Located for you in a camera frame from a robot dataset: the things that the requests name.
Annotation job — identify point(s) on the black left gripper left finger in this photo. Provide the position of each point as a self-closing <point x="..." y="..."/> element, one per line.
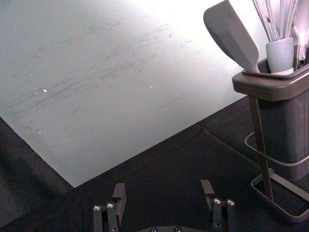
<point x="111" y="217"/>

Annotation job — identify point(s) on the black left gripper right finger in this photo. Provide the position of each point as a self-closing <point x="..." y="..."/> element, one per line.
<point x="218" y="212"/>

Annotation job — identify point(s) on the black table cloth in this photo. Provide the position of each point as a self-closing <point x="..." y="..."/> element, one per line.
<point x="169" y="174"/>

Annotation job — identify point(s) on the black rack with steel bars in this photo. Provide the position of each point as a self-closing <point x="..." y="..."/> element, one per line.
<point x="262" y="149"/>

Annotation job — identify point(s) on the dark grey utensil holder bin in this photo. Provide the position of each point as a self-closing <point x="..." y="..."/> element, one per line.
<point x="285" y="120"/>

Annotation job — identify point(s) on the grey silicone spatula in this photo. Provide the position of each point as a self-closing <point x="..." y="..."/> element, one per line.
<point x="229" y="31"/>

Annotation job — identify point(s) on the plain pale wall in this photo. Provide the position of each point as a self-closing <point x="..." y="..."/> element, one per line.
<point x="96" y="72"/>

